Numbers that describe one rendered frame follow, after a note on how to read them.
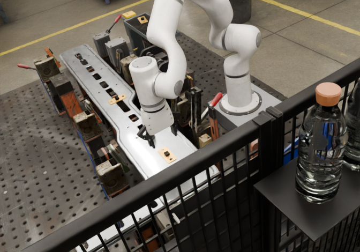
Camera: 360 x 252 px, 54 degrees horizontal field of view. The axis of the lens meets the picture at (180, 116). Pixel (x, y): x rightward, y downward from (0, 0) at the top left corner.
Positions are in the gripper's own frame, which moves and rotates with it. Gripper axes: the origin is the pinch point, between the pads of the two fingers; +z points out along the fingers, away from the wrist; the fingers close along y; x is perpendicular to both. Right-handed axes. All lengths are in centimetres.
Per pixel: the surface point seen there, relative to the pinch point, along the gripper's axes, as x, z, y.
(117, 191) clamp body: -2.6, 14.9, 21.9
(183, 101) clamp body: -15.0, 1.9, -17.7
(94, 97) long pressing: -56, 9, 8
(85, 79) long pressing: -76, 9, 6
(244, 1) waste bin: -223, 87, -218
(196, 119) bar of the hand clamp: 1.9, -2.2, -13.3
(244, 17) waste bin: -224, 106, -216
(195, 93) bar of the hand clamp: 1.3, -12.7, -15.1
